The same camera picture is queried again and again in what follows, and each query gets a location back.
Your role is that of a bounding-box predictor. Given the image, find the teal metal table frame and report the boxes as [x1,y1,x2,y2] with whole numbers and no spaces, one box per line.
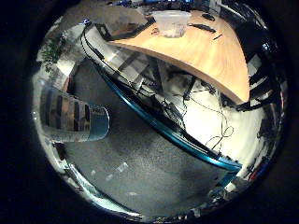
[99,69,243,188]

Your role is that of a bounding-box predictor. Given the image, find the bushy plant in white pot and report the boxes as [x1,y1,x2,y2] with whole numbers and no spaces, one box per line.
[41,35,68,73]

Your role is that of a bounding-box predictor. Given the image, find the long black remote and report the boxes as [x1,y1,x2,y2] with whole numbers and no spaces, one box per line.
[188,22,217,34]

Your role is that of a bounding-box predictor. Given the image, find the thin black floor cable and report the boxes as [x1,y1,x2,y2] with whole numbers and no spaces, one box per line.
[186,96,235,152]

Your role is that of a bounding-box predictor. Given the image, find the clear plastic container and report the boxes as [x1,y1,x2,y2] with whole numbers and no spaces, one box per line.
[151,9,192,39]

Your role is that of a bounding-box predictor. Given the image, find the white cloth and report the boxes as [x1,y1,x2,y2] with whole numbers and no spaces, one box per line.
[62,161,141,217]

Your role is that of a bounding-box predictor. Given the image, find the black cable along table edge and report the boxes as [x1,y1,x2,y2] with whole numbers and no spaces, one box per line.
[79,22,188,138]

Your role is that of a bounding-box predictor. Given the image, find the small black desk device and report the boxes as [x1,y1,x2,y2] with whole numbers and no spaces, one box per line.
[201,12,217,21]

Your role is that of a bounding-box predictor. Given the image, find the wooden desk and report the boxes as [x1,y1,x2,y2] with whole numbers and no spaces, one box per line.
[108,9,251,105]

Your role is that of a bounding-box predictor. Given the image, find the black office chair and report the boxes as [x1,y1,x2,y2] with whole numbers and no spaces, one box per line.
[235,21,284,113]

